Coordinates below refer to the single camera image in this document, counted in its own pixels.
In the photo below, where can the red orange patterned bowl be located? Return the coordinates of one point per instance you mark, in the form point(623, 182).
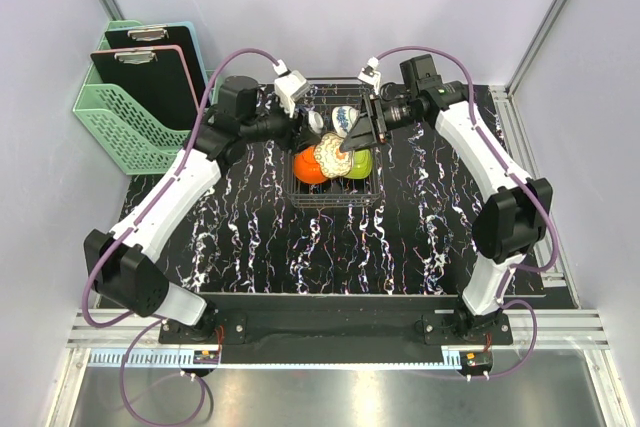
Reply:
point(315, 122)

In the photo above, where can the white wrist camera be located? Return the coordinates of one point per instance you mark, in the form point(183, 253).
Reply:
point(290, 87)
point(370, 75)

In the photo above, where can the black clipboard blue edge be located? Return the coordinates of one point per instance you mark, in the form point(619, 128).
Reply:
point(175, 46)

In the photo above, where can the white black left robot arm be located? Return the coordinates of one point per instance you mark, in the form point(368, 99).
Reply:
point(122, 262)

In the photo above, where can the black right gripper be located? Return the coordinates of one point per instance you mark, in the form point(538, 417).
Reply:
point(361, 135)

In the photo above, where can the black clipboard pink edge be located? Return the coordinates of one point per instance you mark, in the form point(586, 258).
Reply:
point(136, 74)

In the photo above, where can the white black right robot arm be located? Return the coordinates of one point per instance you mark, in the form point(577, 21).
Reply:
point(515, 206)

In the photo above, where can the black marble pattern mat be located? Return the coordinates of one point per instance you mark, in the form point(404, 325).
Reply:
point(244, 235)

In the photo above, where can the blue white patterned bowl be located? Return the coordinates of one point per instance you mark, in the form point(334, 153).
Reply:
point(343, 119)

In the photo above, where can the dark wire dish rack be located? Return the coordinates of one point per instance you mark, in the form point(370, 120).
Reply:
point(340, 192)

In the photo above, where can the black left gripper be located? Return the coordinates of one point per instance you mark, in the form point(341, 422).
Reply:
point(295, 133)

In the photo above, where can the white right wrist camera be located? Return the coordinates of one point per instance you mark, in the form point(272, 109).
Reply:
point(370, 75)

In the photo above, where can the white top bowl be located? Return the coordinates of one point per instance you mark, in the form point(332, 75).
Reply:
point(362, 165)

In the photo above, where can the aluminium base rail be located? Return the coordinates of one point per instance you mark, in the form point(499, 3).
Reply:
point(136, 344)

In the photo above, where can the colourful patterned small bowl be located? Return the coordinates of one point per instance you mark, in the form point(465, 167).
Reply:
point(332, 161)

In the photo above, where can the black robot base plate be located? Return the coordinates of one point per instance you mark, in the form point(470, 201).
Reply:
point(338, 330)

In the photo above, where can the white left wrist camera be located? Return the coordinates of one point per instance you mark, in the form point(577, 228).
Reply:
point(290, 87)

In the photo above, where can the right aluminium frame post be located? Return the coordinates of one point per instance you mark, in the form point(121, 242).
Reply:
point(545, 28)

